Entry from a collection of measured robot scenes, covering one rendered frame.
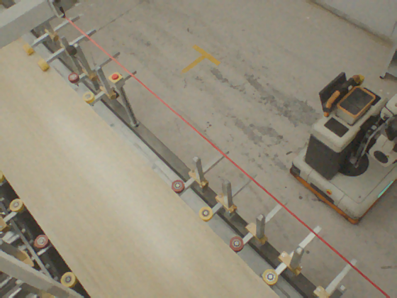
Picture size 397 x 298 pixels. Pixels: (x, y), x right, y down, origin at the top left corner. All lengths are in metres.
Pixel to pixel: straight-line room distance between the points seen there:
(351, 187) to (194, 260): 1.43
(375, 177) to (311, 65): 1.46
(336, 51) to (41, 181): 3.08
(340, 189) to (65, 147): 1.99
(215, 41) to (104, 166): 2.28
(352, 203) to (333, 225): 0.30
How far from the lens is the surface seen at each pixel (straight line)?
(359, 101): 2.78
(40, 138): 2.90
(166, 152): 2.76
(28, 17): 1.06
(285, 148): 3.55
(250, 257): 2.50
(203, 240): 2.25
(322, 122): 2.74
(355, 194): 3.12
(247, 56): 4.22
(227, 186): 2.10
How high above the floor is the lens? 3.03
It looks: 58 degrees down
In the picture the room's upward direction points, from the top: 11 degrees counter-clockwise
